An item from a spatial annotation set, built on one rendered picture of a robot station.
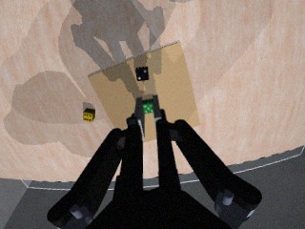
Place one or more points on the black die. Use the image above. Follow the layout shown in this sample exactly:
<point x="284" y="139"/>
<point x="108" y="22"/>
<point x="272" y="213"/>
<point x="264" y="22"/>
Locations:
<point x="142" y="73"/>

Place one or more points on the yellow die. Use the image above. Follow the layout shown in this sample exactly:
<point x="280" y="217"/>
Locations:
<point x="89" y="114"/>

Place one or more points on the green die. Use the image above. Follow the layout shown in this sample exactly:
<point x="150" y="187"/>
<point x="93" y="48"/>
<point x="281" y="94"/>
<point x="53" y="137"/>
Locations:
<point x="147" y="106"/>

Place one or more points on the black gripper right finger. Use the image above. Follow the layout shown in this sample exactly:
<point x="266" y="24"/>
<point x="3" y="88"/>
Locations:
<point x="234" y="198"/>

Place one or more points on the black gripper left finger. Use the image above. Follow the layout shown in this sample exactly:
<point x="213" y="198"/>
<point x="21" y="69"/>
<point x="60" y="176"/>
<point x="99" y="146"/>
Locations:
<point x="93" y="183"/>

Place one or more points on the tan square mat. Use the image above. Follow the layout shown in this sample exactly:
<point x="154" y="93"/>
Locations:
<point x="117" y="87"/>

